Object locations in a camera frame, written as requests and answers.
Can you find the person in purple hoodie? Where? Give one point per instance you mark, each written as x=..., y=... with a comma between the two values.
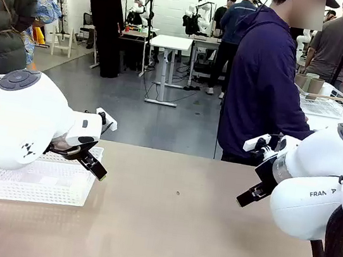
x=261, y=83

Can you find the person in black clothes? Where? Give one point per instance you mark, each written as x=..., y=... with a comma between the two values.
x=106, y=14

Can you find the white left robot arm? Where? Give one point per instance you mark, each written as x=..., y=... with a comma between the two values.
x=17, y=113

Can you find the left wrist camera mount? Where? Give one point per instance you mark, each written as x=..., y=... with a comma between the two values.
x=109, y=124

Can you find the white black humanoid robot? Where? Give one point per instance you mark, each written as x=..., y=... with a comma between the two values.
x=136, y=15

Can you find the person in grey t-shirt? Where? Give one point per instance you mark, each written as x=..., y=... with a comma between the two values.
x=334, y=39

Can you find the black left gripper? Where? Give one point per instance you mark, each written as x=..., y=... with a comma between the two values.
x=75, y=150

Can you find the wooden top white desk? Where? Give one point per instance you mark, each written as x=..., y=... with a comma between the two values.
x=202, y=43

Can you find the black power strip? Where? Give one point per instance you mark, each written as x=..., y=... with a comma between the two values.
x=191, y=88

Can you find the person in navy jacket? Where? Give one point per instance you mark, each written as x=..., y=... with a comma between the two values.
x=234, y=22

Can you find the black office chair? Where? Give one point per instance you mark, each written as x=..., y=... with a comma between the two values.
x=87, y=20

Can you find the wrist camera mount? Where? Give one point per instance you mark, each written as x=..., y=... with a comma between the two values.
x=254, y=144
x=109, y=124

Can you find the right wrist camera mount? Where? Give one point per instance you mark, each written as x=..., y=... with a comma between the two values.
x=254, y=144

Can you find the white perforated plastic basket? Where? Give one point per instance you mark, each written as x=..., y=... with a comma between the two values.
x=39, y=180

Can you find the white robot with black vest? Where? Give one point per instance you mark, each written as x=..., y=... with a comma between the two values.
x=202, y=21

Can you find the white wooden step stool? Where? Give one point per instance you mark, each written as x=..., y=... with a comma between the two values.
x=70, y=47

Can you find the brown top desk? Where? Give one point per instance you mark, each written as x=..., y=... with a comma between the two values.
x=137, y=33

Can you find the mannequin in orange blue clothes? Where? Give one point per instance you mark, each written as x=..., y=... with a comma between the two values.
x=47, y=9

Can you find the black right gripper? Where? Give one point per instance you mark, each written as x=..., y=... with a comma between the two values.
x=267, y=174

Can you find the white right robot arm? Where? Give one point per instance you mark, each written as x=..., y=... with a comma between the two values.
x=308, y=202

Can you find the white standing desk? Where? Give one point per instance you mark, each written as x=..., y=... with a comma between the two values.
x=171, y=42

